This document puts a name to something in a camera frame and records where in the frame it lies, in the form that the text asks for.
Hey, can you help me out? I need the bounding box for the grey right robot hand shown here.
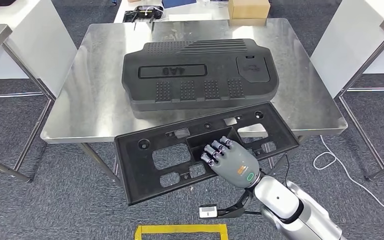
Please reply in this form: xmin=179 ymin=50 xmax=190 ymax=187
xmin=200 ymin=135 xmax=262 ymax=190

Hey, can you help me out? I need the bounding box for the black plastic plate bracket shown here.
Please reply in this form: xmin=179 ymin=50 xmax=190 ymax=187
xmin=114 ymin=101 xmax=301 ymax=207

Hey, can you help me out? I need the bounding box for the stainless steel workbench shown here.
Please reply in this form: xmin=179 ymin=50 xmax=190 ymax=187
xmin=39 ymin=17 xmax=349 ymax=186

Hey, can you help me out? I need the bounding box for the yellow floor tape square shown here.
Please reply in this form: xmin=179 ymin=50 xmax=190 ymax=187
xmin=134 ymin=223 xmax=230 ymax=240

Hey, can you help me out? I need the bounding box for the dark grey engine cover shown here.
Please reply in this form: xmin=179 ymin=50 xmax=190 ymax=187
xmin=121 ymin=38 xmax=280 ymax=113

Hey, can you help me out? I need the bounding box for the brown cardboard box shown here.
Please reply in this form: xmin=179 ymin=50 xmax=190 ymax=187
xmin=227 ymin=0 xmax=272 ymax=27

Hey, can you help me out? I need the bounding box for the white panel desk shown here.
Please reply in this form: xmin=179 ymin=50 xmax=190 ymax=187
xmin=0 ymin=0 xmax=79 ymax=98
xmin=310 ymin=0 xmax=384 ymax=99

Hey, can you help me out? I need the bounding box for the blue folder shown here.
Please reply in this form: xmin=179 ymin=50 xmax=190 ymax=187
xmin=161 ymin=0 xmax=198 ymax=10

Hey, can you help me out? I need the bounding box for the black handheld controller device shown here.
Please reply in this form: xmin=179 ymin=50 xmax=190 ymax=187
xmin=122 ymin=4 xmax=165 ymax=24

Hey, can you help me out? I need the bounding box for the white back table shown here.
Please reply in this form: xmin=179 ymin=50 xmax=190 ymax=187
xmin=113 ymin=0 xmax=232 ymax=24

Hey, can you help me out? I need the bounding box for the white power cable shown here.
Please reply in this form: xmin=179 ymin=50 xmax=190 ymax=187
xmin=312 ymin=134 xmax=384 ymax=217

